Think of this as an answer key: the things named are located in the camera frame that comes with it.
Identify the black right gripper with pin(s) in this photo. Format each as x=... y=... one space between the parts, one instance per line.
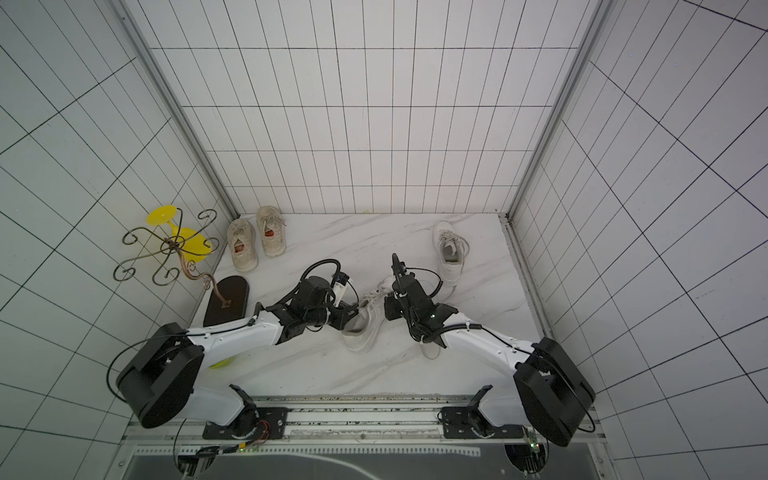
x=402 y=285

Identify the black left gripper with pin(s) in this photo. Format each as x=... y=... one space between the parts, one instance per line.
x=343 y=315

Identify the white leather sneaker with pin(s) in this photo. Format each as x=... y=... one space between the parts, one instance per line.
x=452 y=250
x=360 y=333

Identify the grey shoe insole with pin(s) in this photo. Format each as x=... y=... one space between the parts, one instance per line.
x=430 y=351

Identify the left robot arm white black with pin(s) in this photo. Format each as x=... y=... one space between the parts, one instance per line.
x=160 y=383

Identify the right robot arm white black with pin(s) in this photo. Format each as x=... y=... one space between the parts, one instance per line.
x=550 y=394

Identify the dark oval stand base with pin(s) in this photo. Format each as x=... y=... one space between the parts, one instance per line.
x=228 y=301

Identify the beige sneaker red label right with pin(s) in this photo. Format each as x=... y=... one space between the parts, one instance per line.
x=272 y=231

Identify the beige sneaker red label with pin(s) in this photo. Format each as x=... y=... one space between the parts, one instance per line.
x=241 y=242
x=272 y=231

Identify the beige sneaker red label left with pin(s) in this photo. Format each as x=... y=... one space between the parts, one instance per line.
x=241 y=242

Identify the green plastic bowl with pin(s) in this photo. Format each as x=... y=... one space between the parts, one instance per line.
x=222 y=364

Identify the yellow plastic funnel cup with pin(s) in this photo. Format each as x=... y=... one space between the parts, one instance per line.
x=192 y=245

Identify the aluminium mounting rail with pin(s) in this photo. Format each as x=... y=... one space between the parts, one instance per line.
x=335 y=420

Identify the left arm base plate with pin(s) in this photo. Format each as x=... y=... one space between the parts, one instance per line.
x=251 y=424

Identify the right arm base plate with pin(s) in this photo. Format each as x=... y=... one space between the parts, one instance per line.
x=467 y=423

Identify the scrolled metal wire stand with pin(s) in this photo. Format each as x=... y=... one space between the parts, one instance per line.
x=172 y=265

